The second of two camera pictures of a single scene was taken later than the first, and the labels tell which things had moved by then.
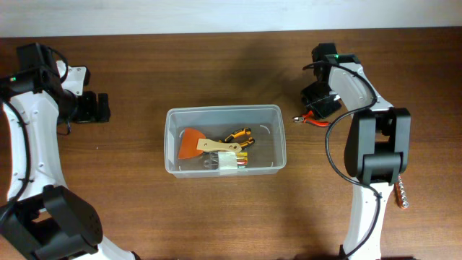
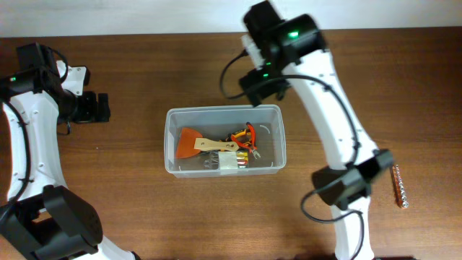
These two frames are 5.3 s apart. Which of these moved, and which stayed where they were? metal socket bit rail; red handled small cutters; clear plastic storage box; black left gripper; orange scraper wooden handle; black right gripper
Moved: black right gripper; red handled small cutters
Stayed: black left gripper; clear plastic storage box; metal socket bit rail; orange scraper wooden handle
